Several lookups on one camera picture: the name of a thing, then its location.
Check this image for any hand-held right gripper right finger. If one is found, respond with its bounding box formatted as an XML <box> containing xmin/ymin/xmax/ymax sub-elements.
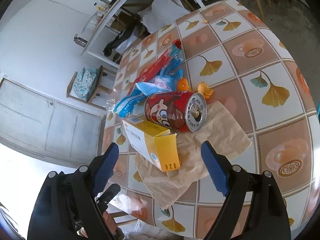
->
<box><xmin>201</xmin><ymin>140</ymin><xmax>292</xmax><ymax>240</ymax></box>

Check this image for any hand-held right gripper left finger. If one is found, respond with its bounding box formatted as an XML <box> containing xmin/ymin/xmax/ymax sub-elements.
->
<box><xmin>27</xmin><ymin>142</ymin><xmax>120</xmax><ymax>240</ymax></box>

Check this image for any yellow white carton box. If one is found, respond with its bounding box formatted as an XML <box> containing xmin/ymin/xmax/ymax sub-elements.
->
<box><xmin>122</xmin><ymin>116</ymin><xmax>181</xmax><ymax>172</ymax></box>

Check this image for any red drink can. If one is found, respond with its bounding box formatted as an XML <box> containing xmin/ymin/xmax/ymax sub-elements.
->
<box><xmin>144</xmin><ymin>91</ymin><xmax>208</xmax><ymax>133</ymax></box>

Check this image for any blue wrapper pink print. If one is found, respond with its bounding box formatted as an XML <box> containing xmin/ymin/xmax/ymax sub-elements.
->
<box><xmin>135</xmin><ymin>69</ymin><xmax>184</xmax><ymax>93</ymax></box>

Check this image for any red snack packet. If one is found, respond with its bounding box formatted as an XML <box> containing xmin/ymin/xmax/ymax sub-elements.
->
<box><xmin>135</xmin><ymin>51</ymin><xmax>173</xmax><ymax>83</ymax></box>

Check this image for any person's left hand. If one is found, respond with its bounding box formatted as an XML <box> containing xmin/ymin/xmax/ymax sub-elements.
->
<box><xmin>103</xmin><ymin>210</ymin><xmax>118</xmax><ymax>234</ymax></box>

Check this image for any crumpled brown paper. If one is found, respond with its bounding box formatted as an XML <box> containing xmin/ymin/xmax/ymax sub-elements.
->
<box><xmin>134</xmin><ymin>100</ymin><xmax>252</xmax><ymax>210</ymax></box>

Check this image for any crumpled clear plastic wrap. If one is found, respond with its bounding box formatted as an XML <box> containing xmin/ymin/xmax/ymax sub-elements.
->
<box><xmin>106</xmin><ymin>86</ymin><xmax>137</xmax><ymax>113</ymax></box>

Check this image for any light blue wrapper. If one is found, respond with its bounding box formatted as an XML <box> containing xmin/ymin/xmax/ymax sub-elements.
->
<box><xmin>115</xmin><ymin>90</ymin><xmax>150</xmax><ymax>118</ymax></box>

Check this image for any flat orange peel piece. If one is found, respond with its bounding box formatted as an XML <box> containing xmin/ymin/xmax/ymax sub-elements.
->
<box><xmin>197</xmin><ymin>82</ymin><xmax>214</xmax><ymax>98</ymax></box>

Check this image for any light wooden chair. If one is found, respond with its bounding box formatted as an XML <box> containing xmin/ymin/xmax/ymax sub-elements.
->
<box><xmin>66</xmin><ymin>65</ymin><xmax>117</xmax><ymax>105</ymax></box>

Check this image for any white panel door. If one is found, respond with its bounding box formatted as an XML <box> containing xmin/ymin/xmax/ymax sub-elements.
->
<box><xmin>0</xmin><ymin>75</ymin><xmax>105</xmax><ymax>168</ymax></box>

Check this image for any patterned teal cushion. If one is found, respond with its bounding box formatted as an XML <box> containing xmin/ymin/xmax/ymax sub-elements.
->
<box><xmin>74</xmin><ymin>67</ymin><xmax>98</xmax><ymax>100</ymax></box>

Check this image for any blue red strip wrapper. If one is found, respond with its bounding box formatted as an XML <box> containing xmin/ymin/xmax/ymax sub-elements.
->
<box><xmin>160</xmin><ymin>39</ymin><xmax>183</xmax><ymax>76</ymax></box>

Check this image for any dark cloth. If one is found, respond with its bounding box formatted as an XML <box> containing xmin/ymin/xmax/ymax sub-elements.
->
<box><xmin>104</xmin><ymin>24</ymin><xmax>139</xmax><ymax>57</ymax></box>

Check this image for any metal flask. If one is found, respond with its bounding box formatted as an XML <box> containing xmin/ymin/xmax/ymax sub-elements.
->
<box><xmin>73</xmin><ymin>34</ymin><xmax>88</xmax><ymax>47</ymax></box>

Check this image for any white table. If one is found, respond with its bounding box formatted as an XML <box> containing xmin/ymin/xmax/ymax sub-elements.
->
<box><xmin>80</xmin><ymin>0</ymin><xmax>205</xmax><ymax>68</ymax></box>

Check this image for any white sack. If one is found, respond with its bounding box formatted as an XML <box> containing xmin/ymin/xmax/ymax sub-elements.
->
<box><xmin>142</xmin><ymin>0</ymin><xmax>190</xmax><ymax>34</ymax></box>

